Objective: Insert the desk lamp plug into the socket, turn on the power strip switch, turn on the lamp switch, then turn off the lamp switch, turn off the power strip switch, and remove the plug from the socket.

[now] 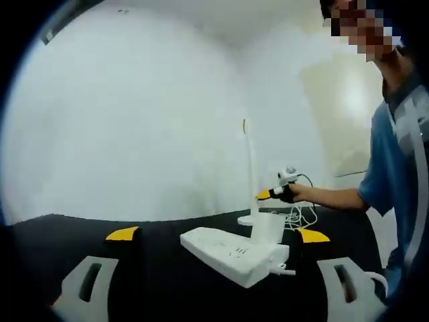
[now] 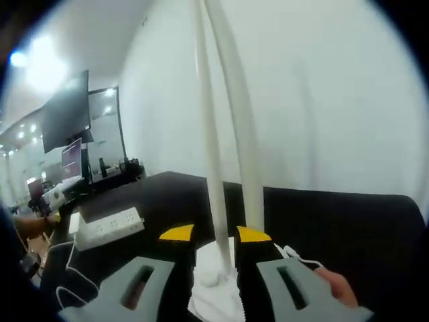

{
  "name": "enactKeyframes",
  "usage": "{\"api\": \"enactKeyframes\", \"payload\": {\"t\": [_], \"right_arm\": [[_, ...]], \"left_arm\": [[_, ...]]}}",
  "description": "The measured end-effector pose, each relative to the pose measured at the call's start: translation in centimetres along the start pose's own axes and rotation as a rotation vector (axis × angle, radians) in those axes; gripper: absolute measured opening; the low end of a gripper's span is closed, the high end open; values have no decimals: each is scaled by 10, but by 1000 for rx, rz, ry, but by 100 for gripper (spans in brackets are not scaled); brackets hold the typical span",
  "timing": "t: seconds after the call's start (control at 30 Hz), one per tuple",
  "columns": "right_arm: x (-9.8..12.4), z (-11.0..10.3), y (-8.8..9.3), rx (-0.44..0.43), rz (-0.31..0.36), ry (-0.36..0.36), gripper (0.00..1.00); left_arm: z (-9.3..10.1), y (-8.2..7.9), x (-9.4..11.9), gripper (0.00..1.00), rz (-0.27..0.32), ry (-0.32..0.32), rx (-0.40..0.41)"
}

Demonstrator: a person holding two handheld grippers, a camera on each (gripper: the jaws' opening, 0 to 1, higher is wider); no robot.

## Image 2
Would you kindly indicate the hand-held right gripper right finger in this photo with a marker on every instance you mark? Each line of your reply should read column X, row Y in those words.
column 318, row 302

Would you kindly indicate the laptop with lit screen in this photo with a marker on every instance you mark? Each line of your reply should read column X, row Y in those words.
column 71, row 161

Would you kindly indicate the dark bottle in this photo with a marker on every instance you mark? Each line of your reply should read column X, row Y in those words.
column 103, row 167

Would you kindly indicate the person's right hand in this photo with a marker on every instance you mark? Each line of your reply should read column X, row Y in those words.
column 340, row 288

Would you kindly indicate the black side table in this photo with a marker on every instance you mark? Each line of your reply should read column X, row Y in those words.
column 117, row 177

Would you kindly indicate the black-framed glass board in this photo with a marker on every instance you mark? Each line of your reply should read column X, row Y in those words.
column 105, row 134

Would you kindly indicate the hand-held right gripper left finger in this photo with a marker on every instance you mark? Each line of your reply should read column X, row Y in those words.
column 117, row 295

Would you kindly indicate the white power strip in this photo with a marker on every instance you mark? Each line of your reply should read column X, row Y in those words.
column 110, row 228

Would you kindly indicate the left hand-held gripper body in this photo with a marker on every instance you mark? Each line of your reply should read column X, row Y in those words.
column 56, row 196

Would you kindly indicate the white desk lamp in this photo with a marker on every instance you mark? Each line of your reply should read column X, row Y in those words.
column 214, row 167

